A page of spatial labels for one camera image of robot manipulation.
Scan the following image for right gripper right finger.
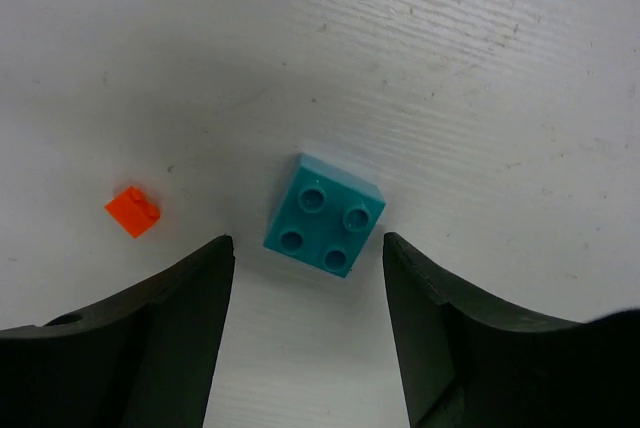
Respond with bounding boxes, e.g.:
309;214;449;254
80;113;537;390
383;232;639;427

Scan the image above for teal lego brick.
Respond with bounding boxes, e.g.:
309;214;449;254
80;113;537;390
263;153;386;278

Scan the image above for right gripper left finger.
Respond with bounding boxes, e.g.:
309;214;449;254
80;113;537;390
1;235;235;427

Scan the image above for small orange lego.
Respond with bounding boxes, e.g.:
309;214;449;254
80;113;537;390
105;186;161;238

